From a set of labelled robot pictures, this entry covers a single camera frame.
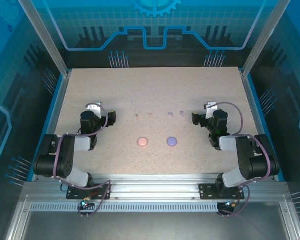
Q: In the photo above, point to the right aluminium frame post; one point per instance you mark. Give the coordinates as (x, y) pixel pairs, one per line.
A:
(261, 42)

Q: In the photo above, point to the purple earbud charging case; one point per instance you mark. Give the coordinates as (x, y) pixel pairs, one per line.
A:
(171, 141)

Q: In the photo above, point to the connector board with led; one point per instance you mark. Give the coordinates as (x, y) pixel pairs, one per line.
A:
(85, 204)
(231, 204)

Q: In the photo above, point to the aluminium frame post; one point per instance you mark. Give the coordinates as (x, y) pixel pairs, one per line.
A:
(261, 42)
(51, 42)

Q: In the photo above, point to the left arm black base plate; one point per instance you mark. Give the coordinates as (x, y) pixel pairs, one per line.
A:
(102, 192)

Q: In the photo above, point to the right aluminium side rail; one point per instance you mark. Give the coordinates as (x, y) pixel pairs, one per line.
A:
(251, 100)

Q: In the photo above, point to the right blue table border strip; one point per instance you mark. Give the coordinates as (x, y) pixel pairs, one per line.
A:
(256, 100)

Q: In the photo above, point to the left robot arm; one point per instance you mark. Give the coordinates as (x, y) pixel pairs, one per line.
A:
(65, 155)

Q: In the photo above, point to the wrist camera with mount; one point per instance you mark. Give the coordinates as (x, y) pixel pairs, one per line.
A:
(211, 107)
(95, 107)

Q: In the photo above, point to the left blue table border strip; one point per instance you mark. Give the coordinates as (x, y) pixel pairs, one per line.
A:
(56, 100)

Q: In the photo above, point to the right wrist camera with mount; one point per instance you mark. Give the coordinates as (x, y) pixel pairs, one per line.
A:
(211, 107)

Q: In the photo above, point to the left aluminium side rail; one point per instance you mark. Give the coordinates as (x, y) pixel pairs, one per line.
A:
(60, 100)

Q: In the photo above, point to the pink earbud charging case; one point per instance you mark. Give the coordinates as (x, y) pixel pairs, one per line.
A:
(142, 142)

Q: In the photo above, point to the aluminium side rail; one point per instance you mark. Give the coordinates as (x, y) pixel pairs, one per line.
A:
(251, 100)
(60, 100)

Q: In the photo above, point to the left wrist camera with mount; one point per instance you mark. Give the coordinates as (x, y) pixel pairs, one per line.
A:
(95, 107)

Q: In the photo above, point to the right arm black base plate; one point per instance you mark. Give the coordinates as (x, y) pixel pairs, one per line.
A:
(207, 192)

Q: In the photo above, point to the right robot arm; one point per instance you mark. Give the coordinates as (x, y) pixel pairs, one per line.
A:
(245, 155)

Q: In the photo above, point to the blue table border strip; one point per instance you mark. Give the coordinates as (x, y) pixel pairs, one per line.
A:
(256, 100)
(56, 100)

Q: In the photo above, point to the right connector board with LED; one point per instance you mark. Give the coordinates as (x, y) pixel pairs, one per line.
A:
(231, 204)

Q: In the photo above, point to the grey metal sheet panel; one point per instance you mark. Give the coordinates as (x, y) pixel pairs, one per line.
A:
(152, 225)

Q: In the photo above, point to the left connector board with LED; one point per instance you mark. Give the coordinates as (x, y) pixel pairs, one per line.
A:
(85, 204)

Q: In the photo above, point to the left aluminium frame post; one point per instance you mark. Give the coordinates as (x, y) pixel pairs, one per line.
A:
(51, 42)

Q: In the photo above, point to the aluminium mounting rail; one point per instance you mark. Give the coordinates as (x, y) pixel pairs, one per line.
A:
(152, 185)

